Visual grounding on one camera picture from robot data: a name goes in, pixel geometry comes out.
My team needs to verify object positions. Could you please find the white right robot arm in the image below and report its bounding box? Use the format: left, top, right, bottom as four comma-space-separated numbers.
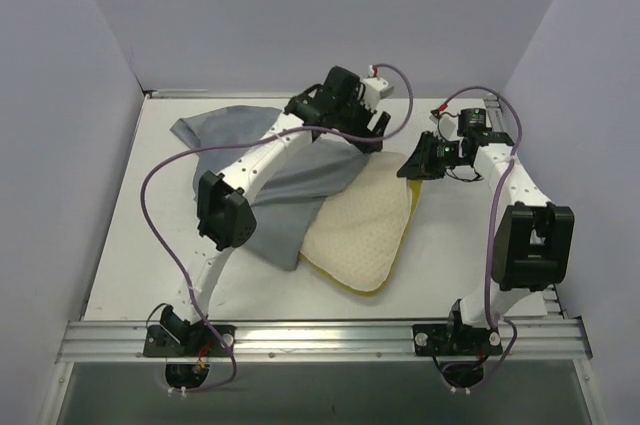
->
397, 108, 575, 354

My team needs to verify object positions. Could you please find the aluminium rail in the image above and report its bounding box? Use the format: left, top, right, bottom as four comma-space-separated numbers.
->
57, 316, 592, 364
476, 92, 573, 318

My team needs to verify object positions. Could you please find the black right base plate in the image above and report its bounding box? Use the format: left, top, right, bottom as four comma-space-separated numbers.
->
412, 323, 503, 358

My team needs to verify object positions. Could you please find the aluminium right side rail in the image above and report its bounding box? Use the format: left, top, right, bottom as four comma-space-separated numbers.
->
476, 92, 573, 318

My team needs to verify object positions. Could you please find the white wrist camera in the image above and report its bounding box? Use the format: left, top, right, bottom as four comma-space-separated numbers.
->
432, 116, 458, 141
361, 76, 394, 108

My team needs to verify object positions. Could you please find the cream pillow yellow edge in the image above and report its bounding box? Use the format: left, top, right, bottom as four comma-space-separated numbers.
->
300, 152, 421, 295

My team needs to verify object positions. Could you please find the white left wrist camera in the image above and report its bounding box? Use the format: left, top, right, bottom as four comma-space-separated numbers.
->
361, 76, 394, 108

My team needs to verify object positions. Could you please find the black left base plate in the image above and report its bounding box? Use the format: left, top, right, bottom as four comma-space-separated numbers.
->
142, 324, 228, 358

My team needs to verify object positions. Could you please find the grey pillowcase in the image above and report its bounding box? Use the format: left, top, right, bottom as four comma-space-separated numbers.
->
171, 105, 369, 272

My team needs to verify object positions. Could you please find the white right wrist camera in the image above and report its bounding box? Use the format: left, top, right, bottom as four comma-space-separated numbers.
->
432, 116, 458, 141

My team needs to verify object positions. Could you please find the aluminium front rail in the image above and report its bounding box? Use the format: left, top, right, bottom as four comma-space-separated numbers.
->
57, 316, 592, 364

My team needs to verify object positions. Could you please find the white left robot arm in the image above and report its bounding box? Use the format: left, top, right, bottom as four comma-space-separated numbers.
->
160, 65, 392, 356

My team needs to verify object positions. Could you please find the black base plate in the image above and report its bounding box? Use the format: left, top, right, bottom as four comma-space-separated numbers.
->
412, 323, 503, 358
142, 324, 228, 358

